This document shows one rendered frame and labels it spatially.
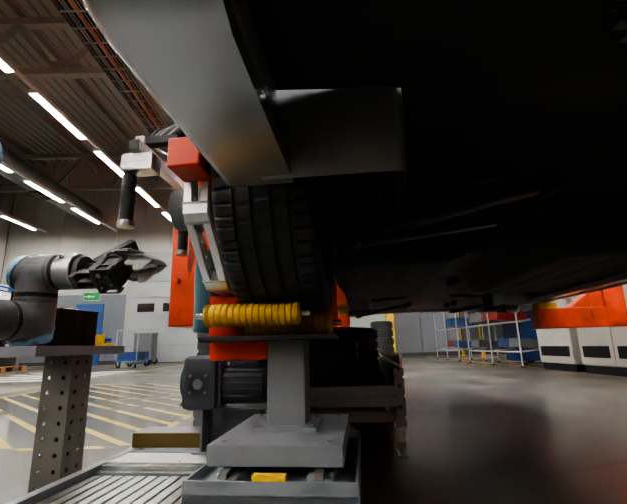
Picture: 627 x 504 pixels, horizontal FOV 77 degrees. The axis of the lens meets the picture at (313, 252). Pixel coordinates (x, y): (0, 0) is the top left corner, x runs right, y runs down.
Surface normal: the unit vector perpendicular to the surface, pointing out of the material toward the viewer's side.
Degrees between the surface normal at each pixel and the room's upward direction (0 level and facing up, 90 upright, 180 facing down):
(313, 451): 90
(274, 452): 90
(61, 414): 90
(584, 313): 90
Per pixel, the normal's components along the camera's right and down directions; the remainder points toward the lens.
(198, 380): -0.12, -0.22
